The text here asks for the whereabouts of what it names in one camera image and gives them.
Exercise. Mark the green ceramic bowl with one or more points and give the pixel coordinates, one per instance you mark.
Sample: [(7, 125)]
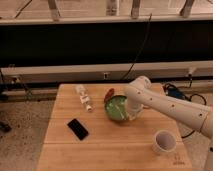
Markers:
[(115, 108)]

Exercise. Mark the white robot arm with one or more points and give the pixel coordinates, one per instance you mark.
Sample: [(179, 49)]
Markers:
[(196, 116)]

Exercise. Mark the brown sausage-shaped object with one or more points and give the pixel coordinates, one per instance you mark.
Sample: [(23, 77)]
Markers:
[(109, 94)]

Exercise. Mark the clear plastic bottle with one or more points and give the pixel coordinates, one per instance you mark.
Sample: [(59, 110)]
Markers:
[(84, 97)]

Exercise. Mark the black smartphone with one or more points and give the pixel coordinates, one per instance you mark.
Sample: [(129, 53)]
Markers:
[(79, 130)]

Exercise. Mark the blue device on floor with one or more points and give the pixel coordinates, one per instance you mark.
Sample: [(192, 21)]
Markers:
[(175, 93)]

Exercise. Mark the white paper cup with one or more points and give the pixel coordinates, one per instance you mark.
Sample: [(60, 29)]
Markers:
[(164, 142)]

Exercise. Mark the white wall outlet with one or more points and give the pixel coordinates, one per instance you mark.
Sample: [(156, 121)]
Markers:
[(106, 76)]

